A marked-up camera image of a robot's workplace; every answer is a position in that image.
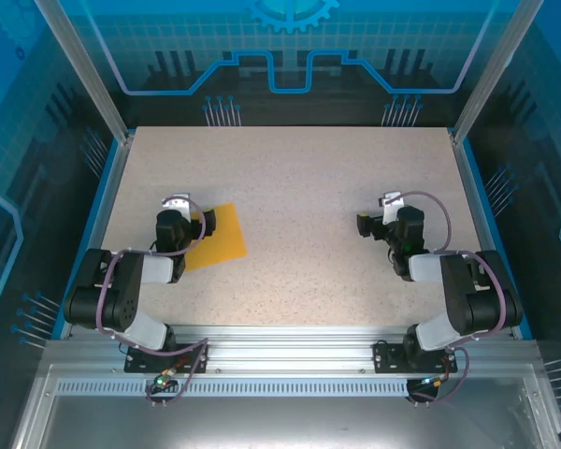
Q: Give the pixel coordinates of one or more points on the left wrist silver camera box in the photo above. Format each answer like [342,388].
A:
[177,206]

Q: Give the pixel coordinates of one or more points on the long aluminium mounting rail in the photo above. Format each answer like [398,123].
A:
[285,341]

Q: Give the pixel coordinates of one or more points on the yellow cloth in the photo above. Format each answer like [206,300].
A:
[226,234]

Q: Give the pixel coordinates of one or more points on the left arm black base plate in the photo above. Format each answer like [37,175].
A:
[191,360]

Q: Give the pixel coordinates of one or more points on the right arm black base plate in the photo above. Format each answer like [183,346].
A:
[388,357]

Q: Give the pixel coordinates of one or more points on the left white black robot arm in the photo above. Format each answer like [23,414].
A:
[121,299]

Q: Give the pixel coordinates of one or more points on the steel sheet panel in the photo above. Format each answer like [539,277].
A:
[280,421]

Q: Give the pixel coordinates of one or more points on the blue table edge strip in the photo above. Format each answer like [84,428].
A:
[98,210]
[488,210]

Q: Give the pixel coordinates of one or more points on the aluminium side rail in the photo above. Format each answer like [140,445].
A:
[108,210]
[478,210]

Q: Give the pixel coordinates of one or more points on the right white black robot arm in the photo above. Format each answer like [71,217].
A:
[463,299]

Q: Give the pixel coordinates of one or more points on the aluminium frame post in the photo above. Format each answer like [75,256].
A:
[92,75]
[491,75]

